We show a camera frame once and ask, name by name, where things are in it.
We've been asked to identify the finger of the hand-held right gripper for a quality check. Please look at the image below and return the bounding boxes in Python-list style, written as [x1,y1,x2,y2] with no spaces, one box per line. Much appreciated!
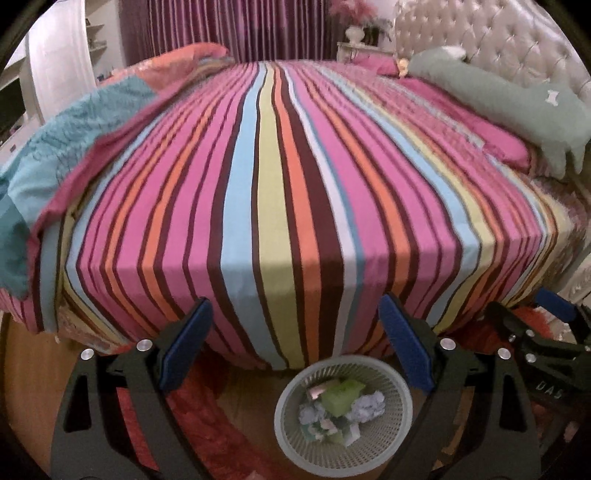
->
[484,302,539,356]
[536,288,591,344]

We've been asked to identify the red shaggy rug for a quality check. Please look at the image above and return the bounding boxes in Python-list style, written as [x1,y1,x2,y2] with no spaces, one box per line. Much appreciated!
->
[115,305,591,480]

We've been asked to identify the white plastic mesh wastebasket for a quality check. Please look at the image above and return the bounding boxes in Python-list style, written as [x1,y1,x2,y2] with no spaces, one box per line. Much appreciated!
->
[274,355,413,476]

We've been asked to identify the white paper ball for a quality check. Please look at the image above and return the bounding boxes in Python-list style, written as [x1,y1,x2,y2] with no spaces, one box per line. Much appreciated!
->
[348,390,386,423]

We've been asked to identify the dark screen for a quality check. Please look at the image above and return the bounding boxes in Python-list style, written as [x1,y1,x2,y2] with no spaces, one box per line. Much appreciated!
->
[0,76,25,134]

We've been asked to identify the dark green potted plant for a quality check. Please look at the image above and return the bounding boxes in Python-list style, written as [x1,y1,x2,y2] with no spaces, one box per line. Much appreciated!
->
[365,18,393,44]

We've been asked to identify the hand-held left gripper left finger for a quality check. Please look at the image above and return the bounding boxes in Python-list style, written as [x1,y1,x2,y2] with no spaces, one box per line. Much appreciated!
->
[50,298,214,480]

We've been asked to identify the small pink pillow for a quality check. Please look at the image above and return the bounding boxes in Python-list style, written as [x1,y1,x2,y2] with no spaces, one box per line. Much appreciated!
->
[353,55,400,77]

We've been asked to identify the purple curtains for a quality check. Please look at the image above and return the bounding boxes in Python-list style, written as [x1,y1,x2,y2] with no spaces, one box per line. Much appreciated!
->
[119,0,345,65]

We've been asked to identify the green dog-shaped pillow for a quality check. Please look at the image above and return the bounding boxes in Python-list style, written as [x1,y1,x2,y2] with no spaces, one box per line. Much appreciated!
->
[409,46,591,178]

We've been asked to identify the white ornate nightstand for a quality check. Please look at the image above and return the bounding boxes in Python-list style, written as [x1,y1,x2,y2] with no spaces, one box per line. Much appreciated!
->
[337,41,395,63]

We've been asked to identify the green pink tissue pack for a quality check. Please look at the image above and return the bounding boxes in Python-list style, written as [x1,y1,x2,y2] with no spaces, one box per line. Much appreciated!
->
[307,418,361,446]

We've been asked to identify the large light green box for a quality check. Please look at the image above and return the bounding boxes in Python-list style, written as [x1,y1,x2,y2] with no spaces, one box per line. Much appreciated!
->
[321,379,365,416]

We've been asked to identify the pink flower bouquet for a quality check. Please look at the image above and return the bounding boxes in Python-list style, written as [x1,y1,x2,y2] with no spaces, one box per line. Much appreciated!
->
[330,0,377,24]

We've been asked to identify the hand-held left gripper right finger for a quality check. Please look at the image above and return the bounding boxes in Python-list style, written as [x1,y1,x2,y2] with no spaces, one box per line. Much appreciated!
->
[378,293,541,480]

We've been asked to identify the bed with striped sheet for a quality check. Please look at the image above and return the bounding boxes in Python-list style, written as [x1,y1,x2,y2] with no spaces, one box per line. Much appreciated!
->
[0,60,578,370]

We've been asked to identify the beige tufted headboard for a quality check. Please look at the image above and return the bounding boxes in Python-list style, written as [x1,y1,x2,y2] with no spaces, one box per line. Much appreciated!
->
[392,0,591,139]

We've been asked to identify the teal and orange quilt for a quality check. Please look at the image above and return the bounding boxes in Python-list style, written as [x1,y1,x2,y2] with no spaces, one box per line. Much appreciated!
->
[0,44,232,296]

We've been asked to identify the white shelf cabinet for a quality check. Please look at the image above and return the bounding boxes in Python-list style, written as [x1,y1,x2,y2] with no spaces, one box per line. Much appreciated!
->
[0,0,125,153]

